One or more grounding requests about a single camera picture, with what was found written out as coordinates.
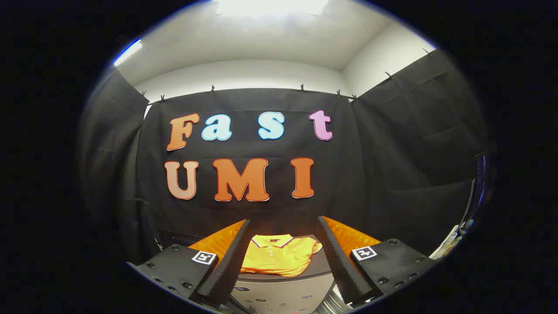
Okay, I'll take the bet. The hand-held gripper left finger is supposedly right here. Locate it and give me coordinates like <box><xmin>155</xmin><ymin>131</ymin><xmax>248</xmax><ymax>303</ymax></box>
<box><xmin>126</xmin><ymin>219</ymin><xmax>252</xmax><ymax>305</ymax></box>

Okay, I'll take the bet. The yellow polo shirt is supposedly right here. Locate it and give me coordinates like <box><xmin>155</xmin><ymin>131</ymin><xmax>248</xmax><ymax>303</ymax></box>
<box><xmin>240</xmin><ymin>234</ymin><xmax>323</xmax><ymax>278</ymax></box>

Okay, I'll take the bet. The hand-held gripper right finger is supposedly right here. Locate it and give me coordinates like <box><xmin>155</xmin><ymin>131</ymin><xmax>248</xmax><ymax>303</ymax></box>
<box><xmin>318</xmin><ymin>215</ymin><xmax>438</xmax><ymax>305</ymax></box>

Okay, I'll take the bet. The black backdrop cloth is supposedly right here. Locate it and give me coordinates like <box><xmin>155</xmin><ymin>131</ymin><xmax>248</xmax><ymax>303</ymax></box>
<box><xmin>78</xmin><ymin>50</ymin><xmax>491</xmax><ymax>266</ymax></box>

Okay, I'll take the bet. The white plastic object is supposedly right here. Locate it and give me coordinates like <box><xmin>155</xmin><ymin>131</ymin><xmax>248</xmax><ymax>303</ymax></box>
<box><xmin>429</xmin><ymin>220</ymin><xmax>476</xmax><ymax>261</ymax></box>

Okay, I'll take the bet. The ceiling light tube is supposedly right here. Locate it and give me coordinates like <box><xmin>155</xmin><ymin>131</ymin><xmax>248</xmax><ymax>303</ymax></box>
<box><xmin>114</xmin><ymin>39</ymin><xmax>143</xmax><ymax>67</ymax></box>

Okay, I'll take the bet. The ceiling light panel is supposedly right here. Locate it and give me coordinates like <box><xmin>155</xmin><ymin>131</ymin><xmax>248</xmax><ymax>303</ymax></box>
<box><xmin>216</xmin><ymin>0</ymin><xmax>330</xmax><ymax>17</ymax></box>

